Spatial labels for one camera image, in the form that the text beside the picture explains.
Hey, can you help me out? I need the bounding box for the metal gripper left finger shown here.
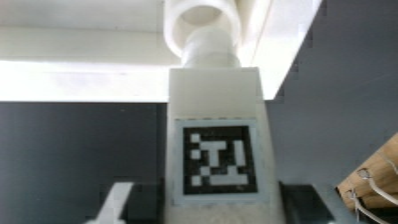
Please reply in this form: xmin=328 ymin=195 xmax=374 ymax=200
xmin=86 ymin=182 xmax=136 ymax=224

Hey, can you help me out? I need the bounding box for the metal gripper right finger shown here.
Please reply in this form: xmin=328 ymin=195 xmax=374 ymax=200
xmin=280 ymin=181 xmax=363 ymax=224

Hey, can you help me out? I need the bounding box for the white leg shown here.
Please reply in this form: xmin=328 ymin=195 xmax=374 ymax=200
xmin=166 ymin=27 xmax=287 ymax=224

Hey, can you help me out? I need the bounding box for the white square tabletop part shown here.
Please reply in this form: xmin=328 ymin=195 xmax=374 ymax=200
xmin=0 ymin=0 xmax=324 ymax=102

